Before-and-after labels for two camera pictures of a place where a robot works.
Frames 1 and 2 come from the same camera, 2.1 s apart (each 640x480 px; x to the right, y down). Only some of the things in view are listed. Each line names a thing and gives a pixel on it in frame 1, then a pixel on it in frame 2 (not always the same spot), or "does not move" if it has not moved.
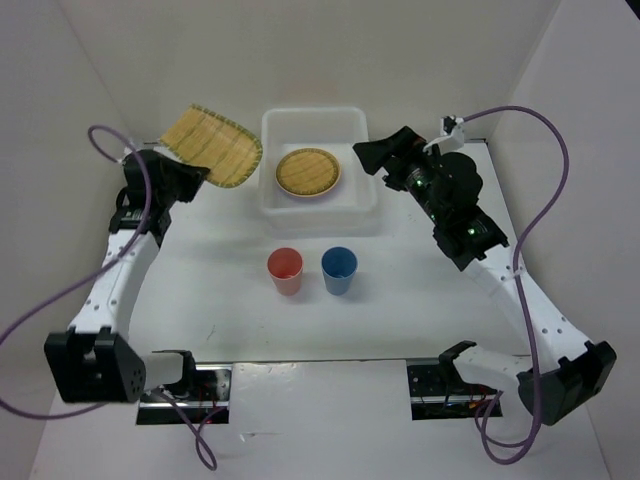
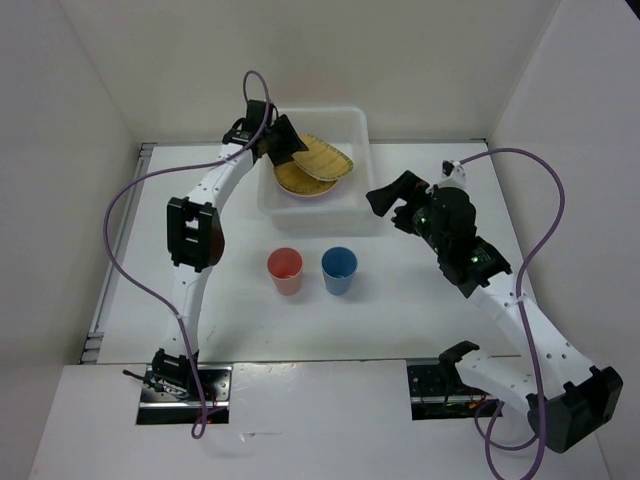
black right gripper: (376, 153) to (407, 186)
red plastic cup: (285, 266) does not move
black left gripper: (193, 176) to (291, 141)
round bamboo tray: (307, 172) does not move
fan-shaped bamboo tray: (230, 152) to (322, 159)
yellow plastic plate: (308, 172) does not move
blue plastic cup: (339, 267) does not move
